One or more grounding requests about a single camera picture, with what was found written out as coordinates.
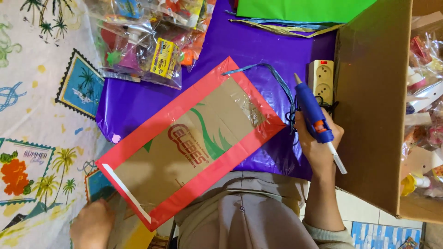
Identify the purple wrapping paper sheet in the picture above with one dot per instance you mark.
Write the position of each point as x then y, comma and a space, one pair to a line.
242, 52

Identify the gold paper strip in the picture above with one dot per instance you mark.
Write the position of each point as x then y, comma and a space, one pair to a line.
294, 31

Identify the clear toy bag yellow box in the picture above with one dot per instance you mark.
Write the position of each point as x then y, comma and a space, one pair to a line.
135, 52

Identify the person's grey skirt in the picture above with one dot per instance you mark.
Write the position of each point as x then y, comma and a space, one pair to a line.
238, 214

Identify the clear bag of toys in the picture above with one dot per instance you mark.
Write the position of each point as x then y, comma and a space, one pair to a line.
148, 10

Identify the curled blue paper strip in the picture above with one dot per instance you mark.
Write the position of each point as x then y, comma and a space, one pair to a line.
282, 81

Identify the person's left fingers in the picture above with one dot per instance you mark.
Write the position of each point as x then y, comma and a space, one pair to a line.
103, 210

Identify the red-edged cardboard panel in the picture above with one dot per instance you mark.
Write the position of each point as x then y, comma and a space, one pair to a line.
193, 138

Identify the person's left hand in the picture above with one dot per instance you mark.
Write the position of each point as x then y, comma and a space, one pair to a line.
90, 224

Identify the white glue stick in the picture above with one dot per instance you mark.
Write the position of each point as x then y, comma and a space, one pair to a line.
337, 159

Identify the yellow and brown carton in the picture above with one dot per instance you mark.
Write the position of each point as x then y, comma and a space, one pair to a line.
133, 231

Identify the heap of packed toys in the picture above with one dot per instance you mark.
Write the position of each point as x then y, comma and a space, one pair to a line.
424, 103

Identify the small pink scrap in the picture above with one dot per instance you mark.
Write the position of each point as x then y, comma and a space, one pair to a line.
116, 138

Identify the blue patterned mat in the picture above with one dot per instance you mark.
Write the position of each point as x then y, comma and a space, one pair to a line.
384, 237

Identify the palm print bed sheet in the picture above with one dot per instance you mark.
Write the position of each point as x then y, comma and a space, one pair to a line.
38, 114

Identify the large brown cardboard box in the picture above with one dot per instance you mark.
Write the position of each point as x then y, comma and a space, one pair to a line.
370, 103

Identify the person's right hand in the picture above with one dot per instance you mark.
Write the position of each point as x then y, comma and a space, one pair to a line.
316, 154

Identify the cream power strip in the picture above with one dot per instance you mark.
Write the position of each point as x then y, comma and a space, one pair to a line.
321, 79

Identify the green paper sheet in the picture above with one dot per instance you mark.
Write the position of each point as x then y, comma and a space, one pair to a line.
304, 9

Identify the blue hot glue gun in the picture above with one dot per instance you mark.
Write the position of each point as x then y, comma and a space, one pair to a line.
309, 103

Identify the clear bag orange toys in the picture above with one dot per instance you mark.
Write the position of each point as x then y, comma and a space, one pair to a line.
197, 45

